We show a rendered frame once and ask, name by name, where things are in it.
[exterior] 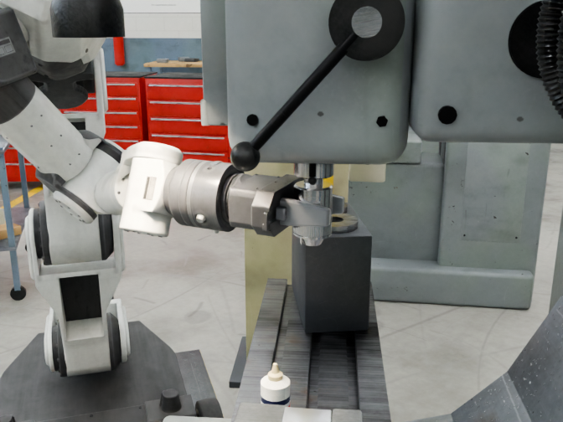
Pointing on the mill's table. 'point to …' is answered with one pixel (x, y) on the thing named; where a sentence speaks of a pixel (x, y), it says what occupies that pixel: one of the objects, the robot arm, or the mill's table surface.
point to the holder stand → (334, 276)
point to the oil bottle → (275, 388)
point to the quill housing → (290, 38)
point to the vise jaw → (260, 413)
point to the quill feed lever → (384, 36)
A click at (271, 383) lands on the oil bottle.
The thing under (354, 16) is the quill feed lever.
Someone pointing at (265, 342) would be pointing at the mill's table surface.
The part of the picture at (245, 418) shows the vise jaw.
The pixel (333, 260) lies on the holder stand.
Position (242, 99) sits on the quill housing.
